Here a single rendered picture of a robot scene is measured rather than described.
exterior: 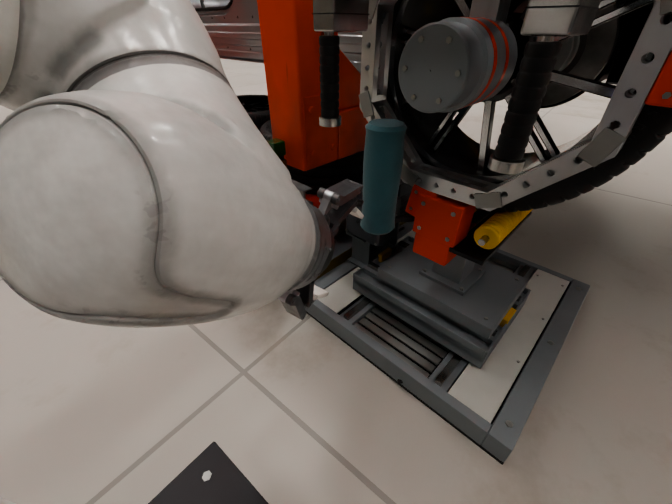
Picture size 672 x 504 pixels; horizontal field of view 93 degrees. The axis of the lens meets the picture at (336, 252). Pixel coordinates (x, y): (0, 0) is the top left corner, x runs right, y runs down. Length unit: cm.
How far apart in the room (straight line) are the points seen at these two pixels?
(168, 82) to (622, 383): 138
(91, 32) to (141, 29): 2
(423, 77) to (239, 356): 96
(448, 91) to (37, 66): 51
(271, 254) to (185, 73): 10
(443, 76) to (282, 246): 48
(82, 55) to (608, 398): 134
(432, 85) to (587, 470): 99
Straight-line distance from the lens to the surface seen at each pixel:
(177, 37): 22
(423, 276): 110
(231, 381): 112
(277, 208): 16
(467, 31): 61
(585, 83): 79
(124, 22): 22
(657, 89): 67
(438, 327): 105
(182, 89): 19
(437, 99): 60
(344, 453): 98
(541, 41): 47
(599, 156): 69
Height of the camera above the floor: 91
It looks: 36 degrees down
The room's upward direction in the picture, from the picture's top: straight up
